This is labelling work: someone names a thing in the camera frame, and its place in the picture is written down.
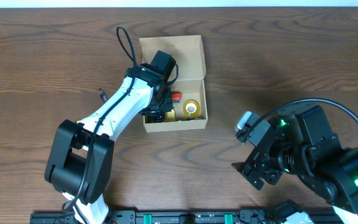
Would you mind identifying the red stapler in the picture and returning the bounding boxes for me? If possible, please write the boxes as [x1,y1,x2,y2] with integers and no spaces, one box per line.
[171,92,181,102]

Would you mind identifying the white blue eraser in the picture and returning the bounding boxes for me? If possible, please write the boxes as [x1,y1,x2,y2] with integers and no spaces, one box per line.
[186,118,203,121]

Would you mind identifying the black mounting rail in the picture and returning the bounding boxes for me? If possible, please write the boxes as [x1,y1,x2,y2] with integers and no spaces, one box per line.
[29,200,335,224]

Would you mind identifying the yellow tape roll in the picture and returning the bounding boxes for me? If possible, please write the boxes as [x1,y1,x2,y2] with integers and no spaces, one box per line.
[183,100,200,118]

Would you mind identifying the cardboard box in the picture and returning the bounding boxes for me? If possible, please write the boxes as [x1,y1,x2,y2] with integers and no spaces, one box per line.
[139,35,208,133]

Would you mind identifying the black ballpoint pen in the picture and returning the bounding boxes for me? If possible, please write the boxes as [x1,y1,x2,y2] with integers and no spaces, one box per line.
[99,88,108,103]

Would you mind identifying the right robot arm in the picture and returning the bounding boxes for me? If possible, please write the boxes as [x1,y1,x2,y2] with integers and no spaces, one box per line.
[232,102,358,218]

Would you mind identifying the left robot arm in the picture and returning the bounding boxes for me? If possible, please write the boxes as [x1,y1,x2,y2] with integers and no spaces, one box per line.
[44,50,178,223]

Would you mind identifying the yellow sticky note pad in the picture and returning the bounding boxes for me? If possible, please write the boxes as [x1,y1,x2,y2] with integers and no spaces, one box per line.
[164,109,176,123]

